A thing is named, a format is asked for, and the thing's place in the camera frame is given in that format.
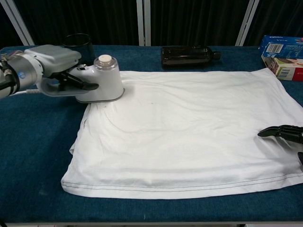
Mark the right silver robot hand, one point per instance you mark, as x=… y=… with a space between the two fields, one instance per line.
x=286 y=132

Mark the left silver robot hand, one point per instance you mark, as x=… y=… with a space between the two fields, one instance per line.
x=56 y=56

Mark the white handheld steamer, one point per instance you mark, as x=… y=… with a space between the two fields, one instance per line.
x=106 y=82

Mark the white cloth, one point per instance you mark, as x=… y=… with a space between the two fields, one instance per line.
x=177 y=132

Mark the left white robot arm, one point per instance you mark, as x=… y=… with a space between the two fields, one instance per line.
x=21 y=71

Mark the black mesh pen cup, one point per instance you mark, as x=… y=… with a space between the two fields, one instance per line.
x=80 y=43

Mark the black curtain panel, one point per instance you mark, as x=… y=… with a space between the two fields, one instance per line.
x=194 y=21
x=279 y=16
x=8 y=30
x=82 y=19

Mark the cream and red cookie box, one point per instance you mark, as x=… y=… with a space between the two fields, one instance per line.
x=288 y=69

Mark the blue Oreo cookie box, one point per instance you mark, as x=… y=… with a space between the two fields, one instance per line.
x=279 y=46

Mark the blue felt table cover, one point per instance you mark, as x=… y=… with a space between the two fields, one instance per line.
x=35 y=142

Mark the dark brown plastic bottle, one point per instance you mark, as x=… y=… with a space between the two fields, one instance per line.
x=184 y=58

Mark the white metal frame post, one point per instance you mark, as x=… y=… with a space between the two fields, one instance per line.
x=247 y=23
x=17 y=23
x=144 y=23

